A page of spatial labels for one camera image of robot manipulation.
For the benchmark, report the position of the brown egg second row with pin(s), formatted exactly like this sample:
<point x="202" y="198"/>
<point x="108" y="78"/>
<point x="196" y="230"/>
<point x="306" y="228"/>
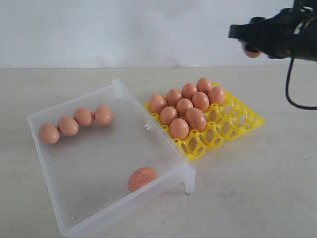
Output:
<point x="68" y="126"/>

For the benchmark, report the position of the brown egg third row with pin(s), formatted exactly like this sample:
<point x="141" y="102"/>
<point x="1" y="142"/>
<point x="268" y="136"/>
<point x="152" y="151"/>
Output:
<point x="196" y="119"/>

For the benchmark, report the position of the brown egg top back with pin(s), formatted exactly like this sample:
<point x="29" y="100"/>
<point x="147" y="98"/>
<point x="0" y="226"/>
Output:
<point x="84" y="116"/>

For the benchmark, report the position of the brown egg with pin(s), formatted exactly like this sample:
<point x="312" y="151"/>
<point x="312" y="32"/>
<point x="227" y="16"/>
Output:
<point x="182" y="106"/>
<point x="48" y="133"/>
<point x="204" y="85"/>
<point x="167" y="115"/>
<point x="200" y="101"/>
<point x="103" y="115"/>
<point x="252" y="54"/>
<point x="216" y="95"/>
<point x="173" y="96"/>
<point x="179" y="129"/>
<point x="84" y="116"/>
<point x="188" y="90"/>
<point x="157" y="103"/>

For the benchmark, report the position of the brown egg lone right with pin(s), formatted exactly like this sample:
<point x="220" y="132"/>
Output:
<point x="141" y="177"/>

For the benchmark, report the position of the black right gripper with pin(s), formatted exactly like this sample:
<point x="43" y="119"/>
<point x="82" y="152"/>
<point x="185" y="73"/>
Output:
<point x="285" y="35"/>

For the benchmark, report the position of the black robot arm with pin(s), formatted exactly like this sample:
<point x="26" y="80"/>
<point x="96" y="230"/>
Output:
<point x="313" y="30"/>

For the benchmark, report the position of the yellow plastic egg tray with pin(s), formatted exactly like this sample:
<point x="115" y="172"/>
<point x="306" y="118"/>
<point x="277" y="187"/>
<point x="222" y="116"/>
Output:
<point x="224" y="123"/>

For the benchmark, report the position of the clear plastic box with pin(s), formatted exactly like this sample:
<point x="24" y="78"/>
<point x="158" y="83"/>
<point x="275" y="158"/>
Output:
<point x="87" y="174"/>

